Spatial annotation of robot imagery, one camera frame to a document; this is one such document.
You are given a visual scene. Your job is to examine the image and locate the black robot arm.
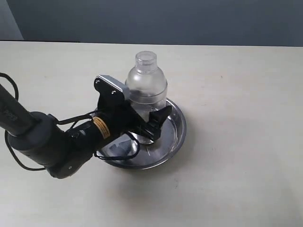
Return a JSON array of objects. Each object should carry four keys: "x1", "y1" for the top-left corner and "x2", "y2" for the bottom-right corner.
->
[{"x1": 0, "y1": 75, "x2": 172, "y2": 179}]

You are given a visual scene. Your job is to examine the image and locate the clear plastic bottle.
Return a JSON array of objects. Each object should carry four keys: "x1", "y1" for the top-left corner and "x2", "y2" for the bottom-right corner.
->
[{"x1": 124, "y1": 50, "x2": 169, "y2": 145}]

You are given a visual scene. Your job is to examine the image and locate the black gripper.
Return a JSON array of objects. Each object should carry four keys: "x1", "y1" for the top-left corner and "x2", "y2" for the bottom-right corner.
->
[{"x1": 94, "y1": 78, "x2": 172, "y2": 143}]

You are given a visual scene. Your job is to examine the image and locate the round steel tray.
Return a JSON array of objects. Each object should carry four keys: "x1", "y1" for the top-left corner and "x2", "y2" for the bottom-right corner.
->
[{"x1": 96, "y1": 98, "x2": 187, "y2": 170}]

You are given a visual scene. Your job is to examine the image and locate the black cable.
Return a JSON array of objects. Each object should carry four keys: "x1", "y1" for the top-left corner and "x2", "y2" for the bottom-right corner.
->
[{"x1": 0, "y1": 72, "x2": 140, "y2": 171}]

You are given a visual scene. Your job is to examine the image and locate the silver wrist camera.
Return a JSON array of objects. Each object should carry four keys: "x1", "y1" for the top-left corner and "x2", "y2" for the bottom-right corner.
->
[{"x1": 96, "y1": 74, "x2": 130, "y2": 100}]

